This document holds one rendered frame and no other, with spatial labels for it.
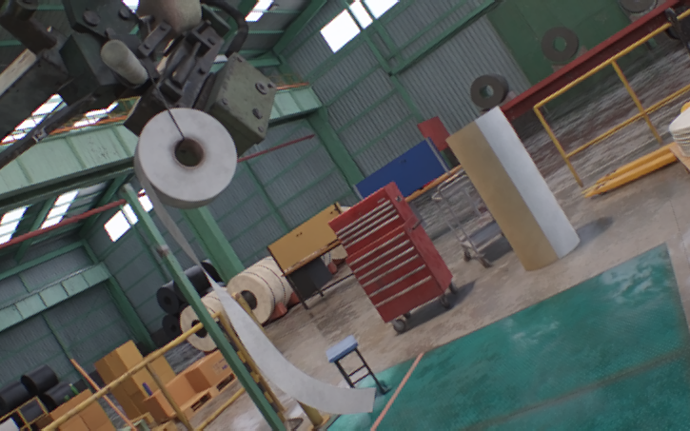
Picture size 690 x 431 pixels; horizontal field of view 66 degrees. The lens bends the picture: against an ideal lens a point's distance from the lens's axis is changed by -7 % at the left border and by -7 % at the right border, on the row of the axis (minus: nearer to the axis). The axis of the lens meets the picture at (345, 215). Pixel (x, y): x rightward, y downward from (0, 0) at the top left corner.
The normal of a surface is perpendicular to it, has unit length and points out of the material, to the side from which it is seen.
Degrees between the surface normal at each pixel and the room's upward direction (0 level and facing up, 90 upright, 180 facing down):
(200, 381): 90
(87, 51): 90
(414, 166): 90
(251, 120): 90
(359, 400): 116
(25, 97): 139
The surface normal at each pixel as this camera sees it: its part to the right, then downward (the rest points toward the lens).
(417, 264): -0.34, 0.22
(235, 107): 0.72, -0.46
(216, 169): 0.48, -0.29
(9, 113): 0.13, 0.82
